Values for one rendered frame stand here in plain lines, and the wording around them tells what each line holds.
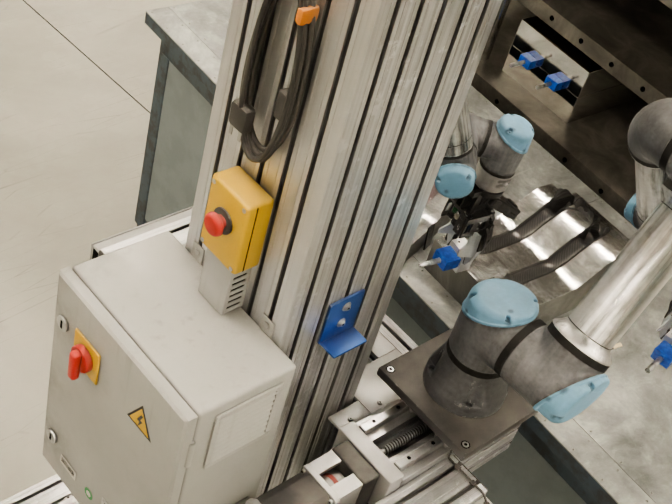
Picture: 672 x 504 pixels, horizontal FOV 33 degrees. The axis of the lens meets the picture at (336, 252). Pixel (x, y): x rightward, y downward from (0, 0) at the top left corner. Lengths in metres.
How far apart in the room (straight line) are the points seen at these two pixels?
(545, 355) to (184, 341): 0.57
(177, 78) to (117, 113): 0.93
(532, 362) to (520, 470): 0.76
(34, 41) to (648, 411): 2.79
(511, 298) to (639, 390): 0.73
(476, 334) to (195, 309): 0.47
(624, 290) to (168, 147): 1.85
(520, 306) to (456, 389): 0.19
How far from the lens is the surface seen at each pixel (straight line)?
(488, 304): 1.87
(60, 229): 3.66
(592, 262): 2.62
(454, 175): 2.08
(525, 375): 1.85
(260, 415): 1.74
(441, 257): 2.42
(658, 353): 2.45
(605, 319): 1.83
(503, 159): 2.23
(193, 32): 3.15
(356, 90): 1.43
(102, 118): 4.11
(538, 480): 2.55
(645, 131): 1.85
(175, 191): 3.40
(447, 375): 1.97
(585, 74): 3.20
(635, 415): 2.51
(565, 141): 3.21
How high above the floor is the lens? 2.49
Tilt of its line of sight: 41 degrees down
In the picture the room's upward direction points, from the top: 18 degrees clockwise
